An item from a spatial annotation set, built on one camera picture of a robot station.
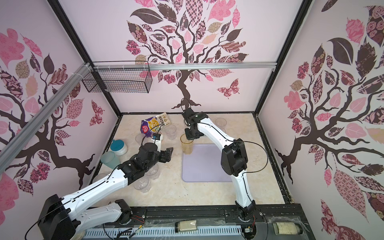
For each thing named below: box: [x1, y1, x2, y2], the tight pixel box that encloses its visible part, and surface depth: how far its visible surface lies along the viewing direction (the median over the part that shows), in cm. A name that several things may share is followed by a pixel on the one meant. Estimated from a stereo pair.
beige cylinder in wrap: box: [273, 222, 303, 235], surface depth 68 cm
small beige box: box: [174, 220, 198, 233], surface depth 70 cm
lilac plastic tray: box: [182, 143, 233, 182], surface depth 92 cm
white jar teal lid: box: [110, 139, 128, 156], surface depth 94 cm
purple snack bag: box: [140, 112, 171, 138], surface depth 116 cm
